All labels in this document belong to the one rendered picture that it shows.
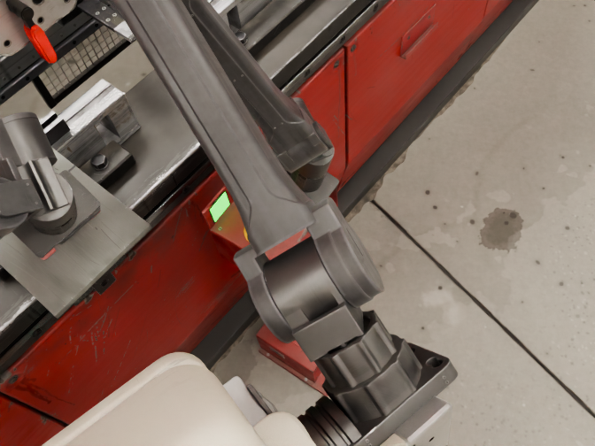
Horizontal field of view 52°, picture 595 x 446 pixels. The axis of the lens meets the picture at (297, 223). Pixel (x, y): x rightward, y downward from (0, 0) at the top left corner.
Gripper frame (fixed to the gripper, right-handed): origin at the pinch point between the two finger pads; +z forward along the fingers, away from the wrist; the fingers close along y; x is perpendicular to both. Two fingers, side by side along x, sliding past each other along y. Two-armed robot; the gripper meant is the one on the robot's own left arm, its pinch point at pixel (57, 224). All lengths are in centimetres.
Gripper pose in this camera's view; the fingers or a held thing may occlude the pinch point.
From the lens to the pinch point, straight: 91.6
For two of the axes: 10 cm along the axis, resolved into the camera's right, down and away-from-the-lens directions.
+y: -6.6, 6.8, -3.3
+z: -3.0, 1.6, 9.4
